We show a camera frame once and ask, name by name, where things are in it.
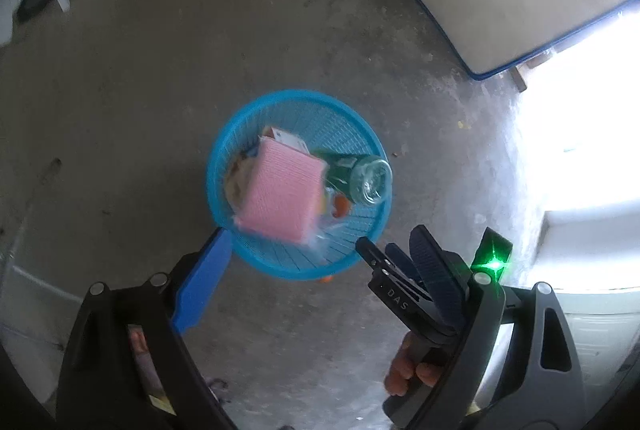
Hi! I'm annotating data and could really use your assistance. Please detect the green clear plastic bottle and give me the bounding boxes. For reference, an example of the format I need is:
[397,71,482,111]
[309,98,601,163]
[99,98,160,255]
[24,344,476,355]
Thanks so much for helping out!
[314,150,393,207]

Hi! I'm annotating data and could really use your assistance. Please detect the pink sponge cloth pack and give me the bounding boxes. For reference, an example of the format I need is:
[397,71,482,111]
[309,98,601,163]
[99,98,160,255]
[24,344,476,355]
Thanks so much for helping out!
[233,153,326,246]

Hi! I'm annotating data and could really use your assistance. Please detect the yellow white cardboard box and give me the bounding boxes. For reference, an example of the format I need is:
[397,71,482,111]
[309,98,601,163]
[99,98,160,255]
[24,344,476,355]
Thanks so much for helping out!
[258,125,310,157]

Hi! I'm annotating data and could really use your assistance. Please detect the clear plastic cake bag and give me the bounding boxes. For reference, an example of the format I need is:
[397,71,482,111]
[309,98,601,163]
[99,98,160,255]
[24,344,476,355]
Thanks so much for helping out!
[224,153,350,262]

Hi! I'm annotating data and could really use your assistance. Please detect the blue plastic trash basket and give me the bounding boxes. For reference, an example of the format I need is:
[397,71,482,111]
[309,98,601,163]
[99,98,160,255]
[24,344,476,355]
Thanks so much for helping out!
[206,90,393,280]

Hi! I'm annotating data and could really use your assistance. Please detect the person's right hand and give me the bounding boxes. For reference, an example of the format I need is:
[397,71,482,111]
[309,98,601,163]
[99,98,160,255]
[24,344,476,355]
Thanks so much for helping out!
[383,332,442,396]

